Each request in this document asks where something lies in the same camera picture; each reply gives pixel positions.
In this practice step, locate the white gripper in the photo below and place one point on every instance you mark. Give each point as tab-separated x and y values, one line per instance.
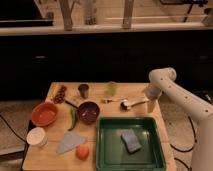
152	93

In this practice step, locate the white handled dish brush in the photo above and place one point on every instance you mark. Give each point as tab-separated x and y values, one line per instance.
128	104

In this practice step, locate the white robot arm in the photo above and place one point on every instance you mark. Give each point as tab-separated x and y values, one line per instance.
201	112

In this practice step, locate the purple bowl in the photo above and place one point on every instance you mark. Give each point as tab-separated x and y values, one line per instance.
88	112

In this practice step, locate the orange bowl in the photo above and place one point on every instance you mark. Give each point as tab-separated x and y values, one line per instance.
44	114

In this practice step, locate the blue sponge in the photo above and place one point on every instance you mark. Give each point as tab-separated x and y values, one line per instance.
130	140

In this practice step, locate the green translucent cup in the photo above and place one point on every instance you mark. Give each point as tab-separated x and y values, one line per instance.
111	88

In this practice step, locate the green plastic tray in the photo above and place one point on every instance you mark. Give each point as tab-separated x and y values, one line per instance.
111	152

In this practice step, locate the dark metal cup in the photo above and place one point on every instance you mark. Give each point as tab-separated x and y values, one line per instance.
84	90

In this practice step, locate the green chili pepper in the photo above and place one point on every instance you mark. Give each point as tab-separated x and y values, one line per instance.
73	113

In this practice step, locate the black spoon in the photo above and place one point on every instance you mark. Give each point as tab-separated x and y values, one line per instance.
71	104

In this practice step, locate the orange fruit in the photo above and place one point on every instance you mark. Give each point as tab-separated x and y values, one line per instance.
82	152

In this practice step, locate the light blue cloth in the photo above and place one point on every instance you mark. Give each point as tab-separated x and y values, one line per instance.
70	141

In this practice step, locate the white cup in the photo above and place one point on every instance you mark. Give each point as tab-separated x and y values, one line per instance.
37	137

